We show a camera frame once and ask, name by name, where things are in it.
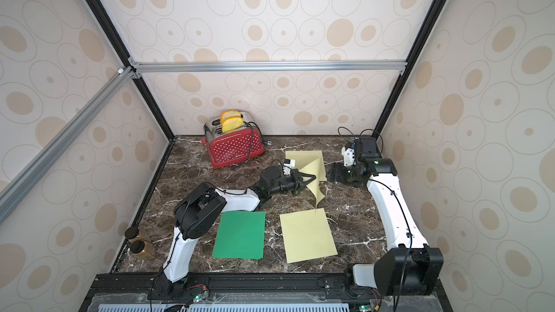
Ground yellow paper sheet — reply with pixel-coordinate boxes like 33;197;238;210
280;208;338;264
299;158;326;208
286;150;327;181

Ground yellow paper sheet front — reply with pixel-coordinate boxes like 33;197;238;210
280;208;338;264

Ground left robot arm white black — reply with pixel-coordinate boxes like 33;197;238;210
153;163;317;298

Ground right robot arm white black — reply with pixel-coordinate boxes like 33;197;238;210
327;137;444;296

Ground red polka dot toaster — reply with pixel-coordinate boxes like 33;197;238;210
202;111;265;168

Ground yellow toast slice front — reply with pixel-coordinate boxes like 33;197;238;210
222;116;244;133

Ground yellow toast slice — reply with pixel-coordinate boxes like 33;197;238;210
220;110;242;124
222;116;244;133

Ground yellow toast slice rear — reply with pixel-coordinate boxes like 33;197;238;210
220;110;242;124

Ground brown spice jar front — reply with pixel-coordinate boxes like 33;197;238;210
129;240;155;259

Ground brown spice jar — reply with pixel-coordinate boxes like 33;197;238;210
129;240;155;259
124;226;147;244

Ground brown spice jar rear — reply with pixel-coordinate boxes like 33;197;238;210
124;226;147;244

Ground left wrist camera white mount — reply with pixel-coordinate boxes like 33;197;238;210
281;159;296;176

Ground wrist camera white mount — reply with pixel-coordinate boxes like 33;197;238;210
281;159;296;176
341;143;356;168

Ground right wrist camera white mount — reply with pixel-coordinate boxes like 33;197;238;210
341;143;356;168

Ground black toaster power cord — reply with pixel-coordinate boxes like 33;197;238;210
242;122;275;161

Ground horizontal aluminium frame bar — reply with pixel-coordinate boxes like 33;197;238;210
132;60;407;73

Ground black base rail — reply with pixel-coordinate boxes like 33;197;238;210
79;272;454;312

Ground left diagonal aluminium frame bar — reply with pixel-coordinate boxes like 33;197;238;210
1;66;134;222

